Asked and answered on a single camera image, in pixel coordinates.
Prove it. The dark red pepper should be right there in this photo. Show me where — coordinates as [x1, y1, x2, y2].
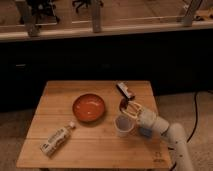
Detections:
[119, 98, 128, 111]

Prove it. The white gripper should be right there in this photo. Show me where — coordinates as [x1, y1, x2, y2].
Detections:
[121, 101, 169, 137]

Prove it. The black office chair base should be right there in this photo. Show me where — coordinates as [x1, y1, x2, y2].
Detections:
[72, 0, 104, 13]

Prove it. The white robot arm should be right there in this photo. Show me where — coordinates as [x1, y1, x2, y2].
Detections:
[119, 99, 195, 171]

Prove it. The wooden table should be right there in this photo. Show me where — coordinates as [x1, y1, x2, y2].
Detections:
[16, 81, 171, 169]

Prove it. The white plastic bottle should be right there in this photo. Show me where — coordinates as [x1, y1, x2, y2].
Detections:
[40, 122, 75, 157]

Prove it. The black office chair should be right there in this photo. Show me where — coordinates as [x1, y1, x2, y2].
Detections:
[26, 0, 60, 25]

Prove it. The black cable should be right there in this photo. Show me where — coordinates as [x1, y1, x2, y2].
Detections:
[168, 90, 199, 171]

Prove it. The white ceramic cup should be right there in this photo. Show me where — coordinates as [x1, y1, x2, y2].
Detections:
[114, 115, 134, 137]

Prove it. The dark snack bar packet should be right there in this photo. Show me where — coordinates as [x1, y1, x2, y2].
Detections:
[116, 82, 135, 100]

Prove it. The orange bowl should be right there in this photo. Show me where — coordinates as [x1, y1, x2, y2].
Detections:
[72, 94, 105, 122]

